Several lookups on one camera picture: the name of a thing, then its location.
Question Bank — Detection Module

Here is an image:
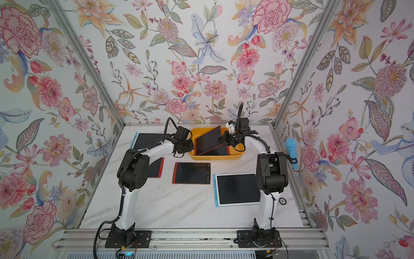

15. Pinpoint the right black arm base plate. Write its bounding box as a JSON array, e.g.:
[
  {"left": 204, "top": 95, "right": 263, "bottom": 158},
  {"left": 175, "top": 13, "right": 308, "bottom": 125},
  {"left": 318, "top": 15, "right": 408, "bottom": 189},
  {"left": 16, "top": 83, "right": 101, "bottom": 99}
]
[{"left": 234, "top": 229, "right": 282, "bottom": 249}]

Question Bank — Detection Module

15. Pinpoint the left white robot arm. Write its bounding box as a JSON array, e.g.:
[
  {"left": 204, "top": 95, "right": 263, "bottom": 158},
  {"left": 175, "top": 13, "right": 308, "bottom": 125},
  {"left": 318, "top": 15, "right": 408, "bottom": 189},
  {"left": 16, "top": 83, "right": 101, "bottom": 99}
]
[{"left": 111, "top": 126, "right": 194, "bottom": 244}]

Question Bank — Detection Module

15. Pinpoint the red writing tablet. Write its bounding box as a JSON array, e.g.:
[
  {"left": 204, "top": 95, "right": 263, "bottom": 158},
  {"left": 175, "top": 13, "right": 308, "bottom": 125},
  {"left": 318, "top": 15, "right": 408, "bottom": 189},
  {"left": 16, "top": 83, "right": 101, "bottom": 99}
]
[
  {"left": 148, "top": 158, "right": 164, "bottom": 178},
  {"left": 194, "top": 126, "right": 230, "bottom": 156},
  {"left": 172, "top": 163, "right": 211, "bottom": 185}
]

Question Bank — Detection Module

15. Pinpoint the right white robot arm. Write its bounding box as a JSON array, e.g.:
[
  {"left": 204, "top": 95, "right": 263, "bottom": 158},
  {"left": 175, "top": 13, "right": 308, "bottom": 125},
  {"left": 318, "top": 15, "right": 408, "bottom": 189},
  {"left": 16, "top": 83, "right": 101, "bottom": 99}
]
[{"left": 219, "top": 117, "right": 289, "bottom": 242}]

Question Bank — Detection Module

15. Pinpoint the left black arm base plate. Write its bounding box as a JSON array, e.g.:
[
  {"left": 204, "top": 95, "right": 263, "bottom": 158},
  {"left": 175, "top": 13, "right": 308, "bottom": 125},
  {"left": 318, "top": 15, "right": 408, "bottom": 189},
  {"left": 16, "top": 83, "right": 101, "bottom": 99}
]
[{"left": 105, "top": 231, "right": 152, "bottom": 249}]

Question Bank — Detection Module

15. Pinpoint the aluminium front rail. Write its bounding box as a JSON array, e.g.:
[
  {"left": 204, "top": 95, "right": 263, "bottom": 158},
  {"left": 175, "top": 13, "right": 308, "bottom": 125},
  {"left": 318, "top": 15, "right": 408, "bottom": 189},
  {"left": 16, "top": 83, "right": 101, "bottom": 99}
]
[{"left": 52, "top": 228, "right": 330, "bottom": 251}]

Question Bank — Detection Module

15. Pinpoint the blue microphone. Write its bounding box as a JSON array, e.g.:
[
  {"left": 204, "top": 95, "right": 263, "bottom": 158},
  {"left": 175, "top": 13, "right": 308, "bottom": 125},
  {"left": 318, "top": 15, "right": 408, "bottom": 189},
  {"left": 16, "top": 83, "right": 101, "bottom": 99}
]
[{"left": 285, "top": 138, "right": 299, "bottom": 170}]

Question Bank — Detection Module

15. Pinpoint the left black corrugated cable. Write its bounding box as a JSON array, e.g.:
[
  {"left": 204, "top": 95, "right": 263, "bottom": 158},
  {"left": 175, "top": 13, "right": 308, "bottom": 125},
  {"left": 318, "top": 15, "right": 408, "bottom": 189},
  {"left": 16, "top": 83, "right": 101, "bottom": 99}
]
[{"left": 93, "top": 216, "right": 120, "bottom": 259}]

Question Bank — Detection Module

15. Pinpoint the blue-edged writing tablet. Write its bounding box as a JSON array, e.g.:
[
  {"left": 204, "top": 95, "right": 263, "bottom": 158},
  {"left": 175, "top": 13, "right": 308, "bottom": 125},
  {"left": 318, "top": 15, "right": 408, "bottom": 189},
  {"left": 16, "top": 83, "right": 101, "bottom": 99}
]
[
  {"left": 130, "top": 132, "right": 171, "bottom": 151},
  {"left": 213, "top": 173, "right": 260, "bottom": 207}
]

